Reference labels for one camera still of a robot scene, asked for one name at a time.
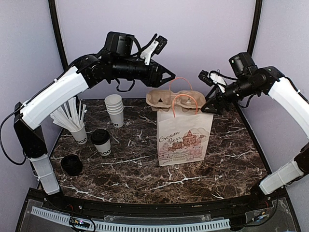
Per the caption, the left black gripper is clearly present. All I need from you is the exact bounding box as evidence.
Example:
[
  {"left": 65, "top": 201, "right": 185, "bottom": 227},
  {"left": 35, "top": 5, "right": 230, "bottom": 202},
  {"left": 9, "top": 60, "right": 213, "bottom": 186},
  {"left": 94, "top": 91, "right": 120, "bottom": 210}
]
[{"left": 112, "top": 56, "right": 176, "bottom": 87}]

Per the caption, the brown cardboard cup carrier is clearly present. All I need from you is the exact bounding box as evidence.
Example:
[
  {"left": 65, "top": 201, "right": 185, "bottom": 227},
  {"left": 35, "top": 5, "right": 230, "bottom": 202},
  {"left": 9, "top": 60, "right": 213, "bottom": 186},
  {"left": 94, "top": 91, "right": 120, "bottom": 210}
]
[{"left": 146, "top": 90, "right": 206, "bottom": 112}]

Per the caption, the stack of white paper cups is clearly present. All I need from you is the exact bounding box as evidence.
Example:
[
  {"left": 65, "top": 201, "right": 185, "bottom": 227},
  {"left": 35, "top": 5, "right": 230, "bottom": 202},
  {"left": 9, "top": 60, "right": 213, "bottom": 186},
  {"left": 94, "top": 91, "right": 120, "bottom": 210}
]
[{"left": 104, "top": 94, "right": 124, "bottom": 128}]

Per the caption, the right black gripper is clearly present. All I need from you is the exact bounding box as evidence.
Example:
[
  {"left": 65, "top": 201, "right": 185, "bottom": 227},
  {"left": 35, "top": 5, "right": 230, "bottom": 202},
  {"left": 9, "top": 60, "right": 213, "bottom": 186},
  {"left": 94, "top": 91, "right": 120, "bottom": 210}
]
[{"left": 201, "top": 75, "right": 259, "bottom": 115}]

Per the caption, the single black cup lid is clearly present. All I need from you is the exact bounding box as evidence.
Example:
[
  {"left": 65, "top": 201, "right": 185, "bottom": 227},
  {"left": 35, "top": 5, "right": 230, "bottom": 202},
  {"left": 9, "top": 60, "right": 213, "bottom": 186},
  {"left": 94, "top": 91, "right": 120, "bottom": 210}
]
[{"left": 91, "top": 129, "right": 110, "bottom": 145}]

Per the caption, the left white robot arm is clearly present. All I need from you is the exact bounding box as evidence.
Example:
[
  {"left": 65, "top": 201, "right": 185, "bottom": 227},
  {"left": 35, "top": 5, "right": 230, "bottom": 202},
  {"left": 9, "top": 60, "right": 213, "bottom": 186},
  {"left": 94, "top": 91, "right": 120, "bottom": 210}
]
[{"left": 14, "top": 55, "right": 175, "bottom": 211}]

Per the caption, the printed paper takeout bag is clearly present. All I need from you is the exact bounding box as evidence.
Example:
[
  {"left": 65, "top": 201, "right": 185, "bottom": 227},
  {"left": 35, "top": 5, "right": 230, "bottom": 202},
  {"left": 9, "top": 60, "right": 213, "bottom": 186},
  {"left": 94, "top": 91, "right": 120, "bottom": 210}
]
[{"left": 156, "top": 99, "right": 213, "bottom": 166}]

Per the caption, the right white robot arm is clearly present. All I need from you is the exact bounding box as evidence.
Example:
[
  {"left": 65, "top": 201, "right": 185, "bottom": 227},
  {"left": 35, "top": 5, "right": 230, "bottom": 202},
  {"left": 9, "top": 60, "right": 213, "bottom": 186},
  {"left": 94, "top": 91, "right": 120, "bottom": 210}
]
[{"left": 198, "top": 66, "right": 309, "bottom": 210}]

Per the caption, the single white paper cup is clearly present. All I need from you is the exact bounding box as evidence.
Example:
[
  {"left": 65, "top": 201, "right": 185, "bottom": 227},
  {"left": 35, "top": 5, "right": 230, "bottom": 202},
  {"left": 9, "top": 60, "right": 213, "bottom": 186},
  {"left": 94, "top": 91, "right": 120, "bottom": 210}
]
[{"left": 94, "top": 139, "right": 112, "bottom": 156}]

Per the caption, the white cup holding straws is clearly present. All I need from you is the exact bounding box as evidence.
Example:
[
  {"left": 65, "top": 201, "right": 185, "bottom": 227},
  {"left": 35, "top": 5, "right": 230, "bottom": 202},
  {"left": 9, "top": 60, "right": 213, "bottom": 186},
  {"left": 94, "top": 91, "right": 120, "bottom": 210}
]
[{"left": 70, "top": 126, "right": 87, "bottom": 145}]

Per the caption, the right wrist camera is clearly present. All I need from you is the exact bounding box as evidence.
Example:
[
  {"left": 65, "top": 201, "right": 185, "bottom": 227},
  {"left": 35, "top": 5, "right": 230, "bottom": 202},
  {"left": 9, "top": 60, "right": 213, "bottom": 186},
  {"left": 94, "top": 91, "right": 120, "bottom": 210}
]
[{"left": 228, "top": 52, "right": 258, "bottom": 79}]

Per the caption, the stack of black lids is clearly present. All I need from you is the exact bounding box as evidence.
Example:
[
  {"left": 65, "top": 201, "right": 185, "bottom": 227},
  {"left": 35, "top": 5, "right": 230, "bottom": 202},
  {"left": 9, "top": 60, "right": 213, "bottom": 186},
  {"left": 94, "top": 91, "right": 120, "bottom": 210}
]
[{"left": 60, "top": 154, "right": 83, "bottom": 176}]

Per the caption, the white slotted cable duct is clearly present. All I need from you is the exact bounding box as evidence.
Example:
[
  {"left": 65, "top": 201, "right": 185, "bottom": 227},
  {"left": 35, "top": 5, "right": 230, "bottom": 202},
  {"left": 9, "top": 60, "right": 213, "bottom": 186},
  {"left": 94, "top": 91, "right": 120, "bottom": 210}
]
[{"left": 30, "top": 206, "right": 231, "bottom": 232}]

